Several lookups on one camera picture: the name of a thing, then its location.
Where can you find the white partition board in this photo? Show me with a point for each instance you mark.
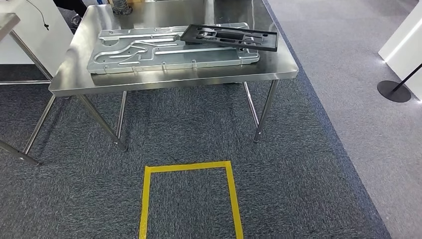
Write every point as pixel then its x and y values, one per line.
pixel 405 43

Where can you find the black stanchion post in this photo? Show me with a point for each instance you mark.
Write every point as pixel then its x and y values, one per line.
pixel 394 91

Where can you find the black plastic frame part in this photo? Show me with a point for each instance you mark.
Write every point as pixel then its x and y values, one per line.
pixel 267 43

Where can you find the white cabinet panel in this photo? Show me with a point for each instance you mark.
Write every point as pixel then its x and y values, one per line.
pixel 26 43

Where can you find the stainless steel workbench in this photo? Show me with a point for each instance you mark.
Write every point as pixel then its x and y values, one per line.
pixel 165 79

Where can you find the stamped grey metal plate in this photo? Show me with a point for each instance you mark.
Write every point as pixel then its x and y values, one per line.
pixel 148 62

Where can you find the stainless steel table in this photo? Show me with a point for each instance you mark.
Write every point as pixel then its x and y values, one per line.
pixel 8 23

